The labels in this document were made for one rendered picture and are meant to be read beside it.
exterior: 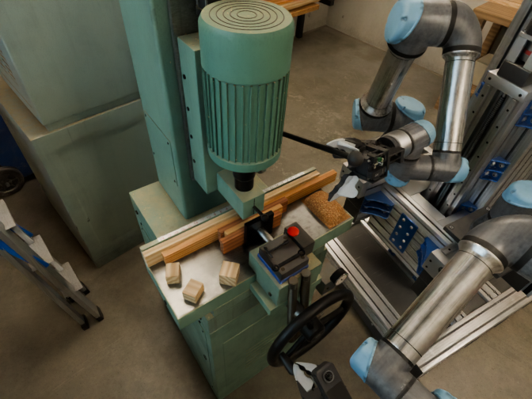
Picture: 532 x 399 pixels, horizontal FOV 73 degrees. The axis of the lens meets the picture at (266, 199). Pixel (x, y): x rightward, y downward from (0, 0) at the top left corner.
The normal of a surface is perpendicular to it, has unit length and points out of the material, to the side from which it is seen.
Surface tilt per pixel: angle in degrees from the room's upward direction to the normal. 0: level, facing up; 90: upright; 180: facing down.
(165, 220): 0
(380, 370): 30
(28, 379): 0
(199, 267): 0
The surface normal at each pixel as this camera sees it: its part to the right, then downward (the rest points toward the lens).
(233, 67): -0.23, 0.70
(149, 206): 0.06, -0.68
